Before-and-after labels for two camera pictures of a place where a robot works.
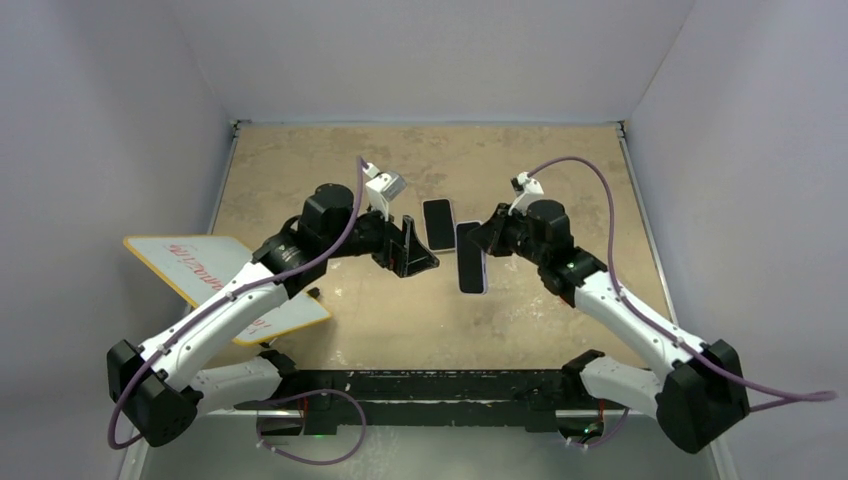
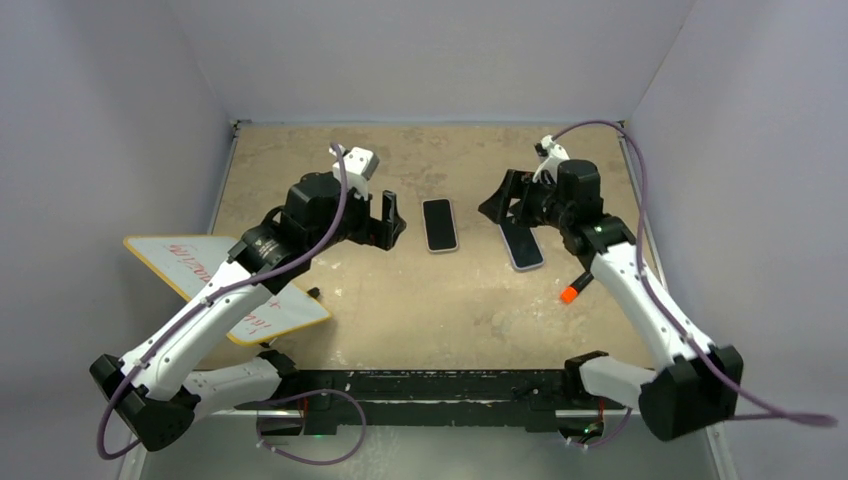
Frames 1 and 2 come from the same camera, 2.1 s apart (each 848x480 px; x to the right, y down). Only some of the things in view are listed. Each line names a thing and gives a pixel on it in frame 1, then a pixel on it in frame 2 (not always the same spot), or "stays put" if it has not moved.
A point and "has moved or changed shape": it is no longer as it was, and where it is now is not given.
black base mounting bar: x=430 y=398 stays put
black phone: x=470 y=260 has moved or changed shape
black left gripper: x=401 y=251 → x=373 y=231
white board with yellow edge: x=197 y=265 stays put
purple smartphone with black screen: x=440 y=224 stays put
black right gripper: x=490 y=237 → x=518 y=185
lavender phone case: x=471 y=261 has moved or changed shape
